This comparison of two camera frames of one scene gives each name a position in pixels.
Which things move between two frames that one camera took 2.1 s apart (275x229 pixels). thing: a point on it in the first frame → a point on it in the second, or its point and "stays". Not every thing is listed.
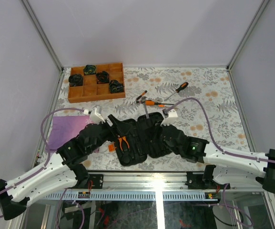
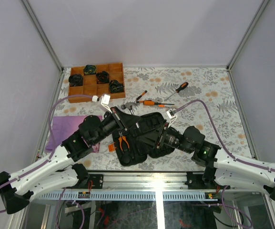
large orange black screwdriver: x=182 y=87 stays
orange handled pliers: x=124 y=138 stays
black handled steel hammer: x=143 y=101 → x=128 y=105
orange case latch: x=111 y=148 stays
